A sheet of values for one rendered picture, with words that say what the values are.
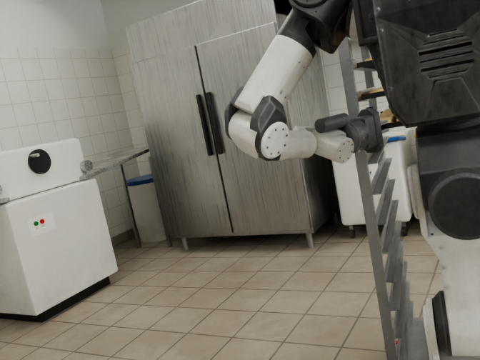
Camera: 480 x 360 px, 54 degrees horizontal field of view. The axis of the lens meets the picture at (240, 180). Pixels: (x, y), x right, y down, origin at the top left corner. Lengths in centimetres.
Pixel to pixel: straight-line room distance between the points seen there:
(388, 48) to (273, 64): 23
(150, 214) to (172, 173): 92
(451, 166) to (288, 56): 37
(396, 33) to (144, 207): 427
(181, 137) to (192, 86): 45
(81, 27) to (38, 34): 57
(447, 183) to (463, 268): 32
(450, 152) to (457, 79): 13
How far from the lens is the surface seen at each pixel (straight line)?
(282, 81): 95
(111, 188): 528
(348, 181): 370
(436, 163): 89
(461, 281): 112
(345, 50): 138
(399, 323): 165
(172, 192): 418
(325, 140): 116
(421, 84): 86
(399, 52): 85
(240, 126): 97
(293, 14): 100
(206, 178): 394
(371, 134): 130
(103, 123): 532
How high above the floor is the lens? 117
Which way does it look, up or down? 8 degrees down
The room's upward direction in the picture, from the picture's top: 11 degrees counter-clockwise
